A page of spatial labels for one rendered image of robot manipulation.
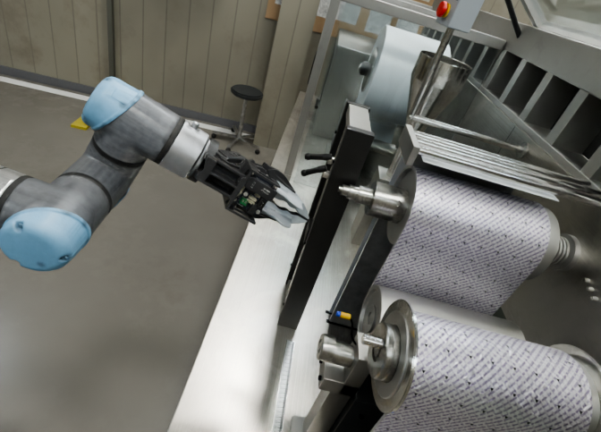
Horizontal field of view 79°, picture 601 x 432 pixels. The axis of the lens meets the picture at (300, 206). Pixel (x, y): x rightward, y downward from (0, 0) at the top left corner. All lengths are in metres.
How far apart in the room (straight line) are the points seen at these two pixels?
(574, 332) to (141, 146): 0.74
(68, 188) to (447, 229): 0.54
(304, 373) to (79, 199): 0.61
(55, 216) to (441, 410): 0.51
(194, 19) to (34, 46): 1.54
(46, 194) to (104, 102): 0.13
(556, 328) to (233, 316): 0.67
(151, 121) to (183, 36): 3.35
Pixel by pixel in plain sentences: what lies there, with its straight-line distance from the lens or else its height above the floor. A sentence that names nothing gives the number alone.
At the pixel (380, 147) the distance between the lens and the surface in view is 1.42.
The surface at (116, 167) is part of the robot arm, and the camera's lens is 0.56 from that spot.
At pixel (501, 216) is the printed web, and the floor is 1.39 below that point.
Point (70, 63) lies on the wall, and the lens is 4.34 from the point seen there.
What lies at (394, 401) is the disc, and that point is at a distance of 0.52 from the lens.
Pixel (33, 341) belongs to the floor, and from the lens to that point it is 2.07.
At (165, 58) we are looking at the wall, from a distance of 3.95.
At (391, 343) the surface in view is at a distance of 0.51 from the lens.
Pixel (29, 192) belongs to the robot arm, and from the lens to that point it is 0.51.
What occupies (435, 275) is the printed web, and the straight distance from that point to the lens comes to 0.70.
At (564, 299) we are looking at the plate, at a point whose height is 1.28.
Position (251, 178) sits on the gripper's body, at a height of 1.38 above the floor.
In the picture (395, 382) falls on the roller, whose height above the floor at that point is 1.26.
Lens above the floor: 1.65
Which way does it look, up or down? 34 degrees down
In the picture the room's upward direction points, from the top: 18 degrees clockwise
